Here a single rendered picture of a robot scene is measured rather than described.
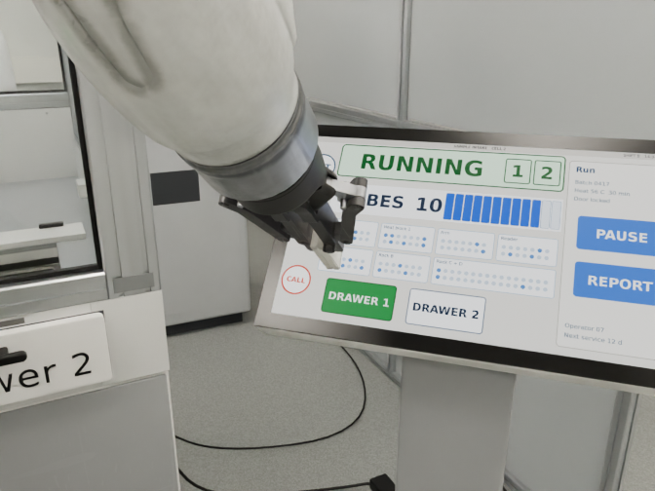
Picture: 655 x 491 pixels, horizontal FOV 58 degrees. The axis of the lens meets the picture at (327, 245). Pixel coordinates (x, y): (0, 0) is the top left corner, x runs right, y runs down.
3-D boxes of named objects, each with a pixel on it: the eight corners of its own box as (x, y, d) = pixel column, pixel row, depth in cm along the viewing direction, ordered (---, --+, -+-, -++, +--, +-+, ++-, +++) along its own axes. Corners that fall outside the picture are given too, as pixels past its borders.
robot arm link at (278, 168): (179, 46, 39) (215, 96, 45) (149, 169, 36) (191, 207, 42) (309, 39, 37) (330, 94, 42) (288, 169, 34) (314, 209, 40)
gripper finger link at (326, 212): (293, 162, 48) (310, 162, 47) (328, 215, 58) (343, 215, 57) (287, 206, 47) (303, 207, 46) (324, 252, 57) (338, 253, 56)
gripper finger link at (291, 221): (276, 206, 47) (259, 206, 47) (309, 252, 57) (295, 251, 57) (284, 162, 48) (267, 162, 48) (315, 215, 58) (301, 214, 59)
